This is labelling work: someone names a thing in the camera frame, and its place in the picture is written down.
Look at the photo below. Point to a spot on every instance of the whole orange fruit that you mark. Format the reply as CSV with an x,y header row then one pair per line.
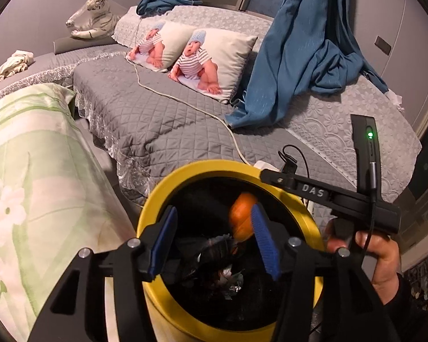
x,y
240,217

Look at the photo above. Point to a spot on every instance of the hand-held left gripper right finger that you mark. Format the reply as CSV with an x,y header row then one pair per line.
x,y
267,242

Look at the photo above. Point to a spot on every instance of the grey lace-trimmed bedspread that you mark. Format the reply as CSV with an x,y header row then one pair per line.
x,y
46,64

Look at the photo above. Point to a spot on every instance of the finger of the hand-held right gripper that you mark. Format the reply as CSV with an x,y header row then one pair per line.
x,y
278,179

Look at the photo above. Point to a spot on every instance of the dark wall socket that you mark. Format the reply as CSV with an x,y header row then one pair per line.
x,y
383,45

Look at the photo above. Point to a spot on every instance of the person's right forearm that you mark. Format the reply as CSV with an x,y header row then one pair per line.
x,y
410,317

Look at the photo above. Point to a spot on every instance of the yellow round bin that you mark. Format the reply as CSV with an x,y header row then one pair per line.
x,y
199,172

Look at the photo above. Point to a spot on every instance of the beige crumpled clothes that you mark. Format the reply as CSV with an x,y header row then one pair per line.
x,y
12,65

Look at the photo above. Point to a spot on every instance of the grey bolster pillow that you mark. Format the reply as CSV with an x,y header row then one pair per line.
x,y
71,44

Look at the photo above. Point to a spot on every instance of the white tiger plush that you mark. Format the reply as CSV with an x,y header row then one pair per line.
x,y
92,17

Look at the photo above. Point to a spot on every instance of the baby print pillow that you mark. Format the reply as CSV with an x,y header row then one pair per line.
x,y
228,57
174,42

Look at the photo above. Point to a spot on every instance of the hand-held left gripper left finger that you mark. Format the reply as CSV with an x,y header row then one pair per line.
x,y
164,242

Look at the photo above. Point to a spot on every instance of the person's right hand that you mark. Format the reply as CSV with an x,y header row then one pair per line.
x,y
381,260

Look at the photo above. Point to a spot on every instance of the pale grey embossed cover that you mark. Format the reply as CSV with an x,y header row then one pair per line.
x,y
328,131

